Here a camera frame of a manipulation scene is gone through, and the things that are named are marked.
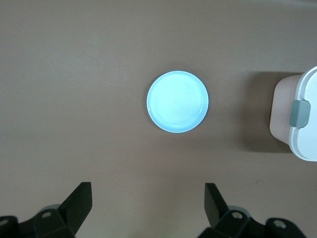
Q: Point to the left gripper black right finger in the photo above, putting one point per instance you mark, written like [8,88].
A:
[215,210]

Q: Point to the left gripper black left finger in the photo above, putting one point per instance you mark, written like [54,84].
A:
[74,208]

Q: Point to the light blue round plate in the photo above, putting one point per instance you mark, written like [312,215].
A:
[177,101]

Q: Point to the pink box with white lid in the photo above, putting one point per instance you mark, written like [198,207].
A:
[307,136]

